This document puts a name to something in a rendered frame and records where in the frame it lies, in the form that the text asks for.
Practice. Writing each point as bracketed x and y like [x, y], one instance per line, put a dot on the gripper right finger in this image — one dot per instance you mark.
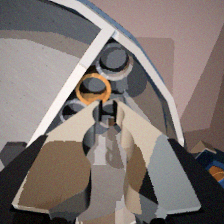
[162, 179]

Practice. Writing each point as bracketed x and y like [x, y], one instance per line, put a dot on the blue open crate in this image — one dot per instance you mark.
[203, 153]

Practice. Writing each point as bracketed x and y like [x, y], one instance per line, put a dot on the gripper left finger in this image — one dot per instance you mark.
[52, 176]

